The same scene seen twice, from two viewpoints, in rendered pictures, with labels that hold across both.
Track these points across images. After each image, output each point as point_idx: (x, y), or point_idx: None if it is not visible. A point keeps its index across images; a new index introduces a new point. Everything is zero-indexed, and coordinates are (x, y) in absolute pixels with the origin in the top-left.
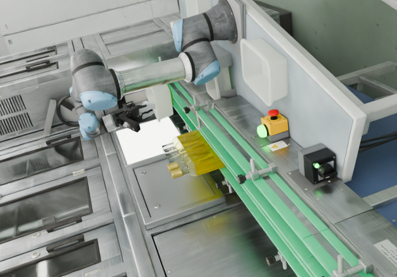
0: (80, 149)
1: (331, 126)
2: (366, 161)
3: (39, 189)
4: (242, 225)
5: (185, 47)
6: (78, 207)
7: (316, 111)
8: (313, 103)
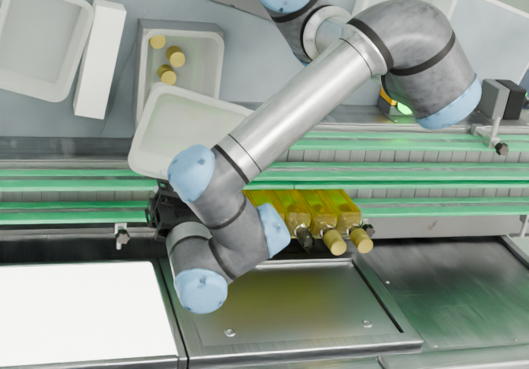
0: None
1: (508, 49)
2: None
3: None
4: (412, 263)
5: None
6: None
7: (483, 40)
8: (479, 31)
